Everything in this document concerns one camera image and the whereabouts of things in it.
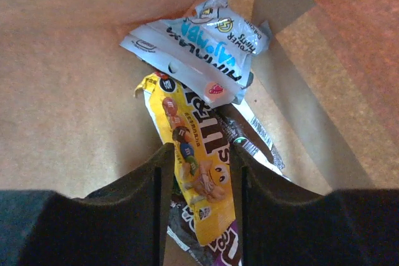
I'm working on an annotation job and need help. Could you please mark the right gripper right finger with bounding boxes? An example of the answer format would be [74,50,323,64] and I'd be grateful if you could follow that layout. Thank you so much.
[229,145,398,265]

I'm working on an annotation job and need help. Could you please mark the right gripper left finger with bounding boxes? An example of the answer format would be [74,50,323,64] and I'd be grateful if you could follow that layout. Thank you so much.
[1,143,175,265]

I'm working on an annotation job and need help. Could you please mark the purple snack packet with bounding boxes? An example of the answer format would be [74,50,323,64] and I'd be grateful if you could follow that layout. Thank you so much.
[208,221,243,266]

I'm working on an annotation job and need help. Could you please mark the white blue snack packet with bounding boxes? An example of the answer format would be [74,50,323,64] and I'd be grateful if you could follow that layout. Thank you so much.
[120,0,272,108]

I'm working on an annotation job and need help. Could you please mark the brown chocolate snack packet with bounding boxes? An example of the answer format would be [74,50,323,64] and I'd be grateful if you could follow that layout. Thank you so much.
[168,102,284,265]

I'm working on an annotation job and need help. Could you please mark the red paper bag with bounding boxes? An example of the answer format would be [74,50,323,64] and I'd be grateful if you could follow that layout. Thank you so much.
[0,0,399,266]

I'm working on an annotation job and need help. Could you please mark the yellow candy packet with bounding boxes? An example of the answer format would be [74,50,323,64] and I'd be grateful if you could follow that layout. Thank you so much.
[135,72,235,245]

